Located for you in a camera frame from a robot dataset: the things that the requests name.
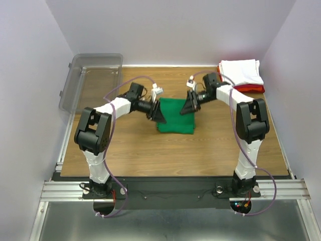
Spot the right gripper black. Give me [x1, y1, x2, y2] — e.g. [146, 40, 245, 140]
[180, 89, 215, 114]

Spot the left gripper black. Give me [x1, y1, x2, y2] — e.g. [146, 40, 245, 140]
[136, 97, 167, 123]

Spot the green t-shirt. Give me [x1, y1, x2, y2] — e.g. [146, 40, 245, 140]
[156, 97, 196, 135]

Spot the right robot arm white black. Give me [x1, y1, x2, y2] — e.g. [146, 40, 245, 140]
[180, 72, 270, 196]

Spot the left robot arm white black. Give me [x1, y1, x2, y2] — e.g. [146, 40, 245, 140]
[74, 82, 166, 198]

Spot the red folded t-shirt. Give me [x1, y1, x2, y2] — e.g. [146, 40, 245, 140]
[217, 67, 266, 95]

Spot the white folded t-shirt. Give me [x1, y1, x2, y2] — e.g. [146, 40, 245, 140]
[219, 59, 264, 86]

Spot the clear plastic storage bin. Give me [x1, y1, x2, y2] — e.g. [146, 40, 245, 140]
[59, 53, 123, 113]

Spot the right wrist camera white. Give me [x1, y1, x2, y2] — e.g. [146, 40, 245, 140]
[186, 75, 197, 93]

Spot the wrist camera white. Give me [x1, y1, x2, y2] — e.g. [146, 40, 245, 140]
[151, 83, 164, 102]
[186, 75, 197, 93]

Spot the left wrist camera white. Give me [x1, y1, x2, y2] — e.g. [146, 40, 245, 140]
[151, 83, 164, 102]

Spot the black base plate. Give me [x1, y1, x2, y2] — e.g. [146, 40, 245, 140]
[80, 176, 261, 211]

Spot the aluminium rail frame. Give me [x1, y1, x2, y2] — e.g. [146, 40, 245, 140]
[31, 100, 315, 240]

